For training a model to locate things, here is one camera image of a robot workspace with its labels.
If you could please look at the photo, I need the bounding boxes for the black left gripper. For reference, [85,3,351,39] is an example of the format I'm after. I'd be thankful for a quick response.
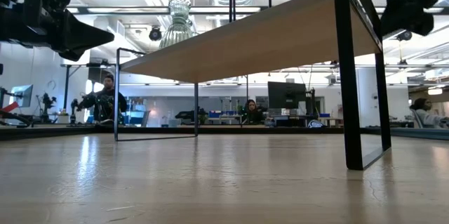
[0,0,116,62]

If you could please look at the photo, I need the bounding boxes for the clear ribbed glass candle holder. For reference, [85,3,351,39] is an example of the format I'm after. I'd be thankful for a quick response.
[158,0,198,50]

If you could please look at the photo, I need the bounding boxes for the black ceiling spotlight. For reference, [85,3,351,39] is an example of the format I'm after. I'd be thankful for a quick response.
[396,29,413,42]
[148,26,163,42]

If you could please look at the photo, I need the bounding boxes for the person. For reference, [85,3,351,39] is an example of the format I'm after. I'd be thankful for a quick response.
[77,73,128,126]
[241,98,264,126]
[409,98,449,129]

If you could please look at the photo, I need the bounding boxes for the small lit monitor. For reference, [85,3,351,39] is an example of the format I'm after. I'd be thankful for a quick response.
[9,84,34,109]

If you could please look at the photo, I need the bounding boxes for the black curved tube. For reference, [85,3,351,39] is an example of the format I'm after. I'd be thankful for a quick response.
[0,110,34,129]

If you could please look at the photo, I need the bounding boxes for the long ceiling light fixture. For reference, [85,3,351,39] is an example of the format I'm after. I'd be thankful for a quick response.
[66,5,449,16]

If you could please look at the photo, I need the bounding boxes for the wooden shelf black metal legs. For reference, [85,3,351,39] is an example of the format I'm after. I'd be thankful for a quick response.
[114,0,394,171]

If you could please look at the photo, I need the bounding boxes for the large black monitor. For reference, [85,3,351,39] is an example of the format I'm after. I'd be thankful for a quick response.
[267,81,307,116]

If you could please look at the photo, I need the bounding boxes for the black aluminium table frame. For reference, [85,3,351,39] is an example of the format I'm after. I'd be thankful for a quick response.
[0,124,449,142]

